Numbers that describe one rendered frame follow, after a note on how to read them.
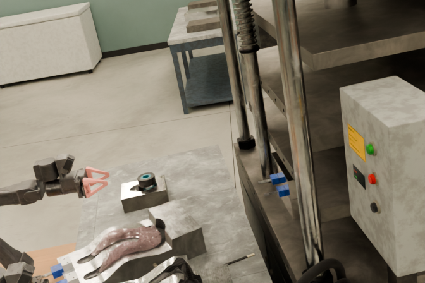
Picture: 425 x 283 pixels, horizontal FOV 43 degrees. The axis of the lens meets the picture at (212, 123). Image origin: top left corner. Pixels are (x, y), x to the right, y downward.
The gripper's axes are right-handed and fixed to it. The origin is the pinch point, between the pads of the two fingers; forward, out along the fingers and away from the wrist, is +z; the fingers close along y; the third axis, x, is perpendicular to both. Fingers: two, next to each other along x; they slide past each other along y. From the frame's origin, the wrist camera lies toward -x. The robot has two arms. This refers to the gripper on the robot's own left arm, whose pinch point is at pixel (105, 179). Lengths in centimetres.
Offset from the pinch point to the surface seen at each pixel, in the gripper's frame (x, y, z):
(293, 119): -21, -26, 60
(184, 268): 23.3, -23.8, 21.9
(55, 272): 33.8, 1.1, -25.3
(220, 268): 32.3, -15.0, 32.7
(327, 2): -40, 34, 88
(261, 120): 8, 49, 61
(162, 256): 33.0, -1.2, 13.4
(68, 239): 121, 168, -68
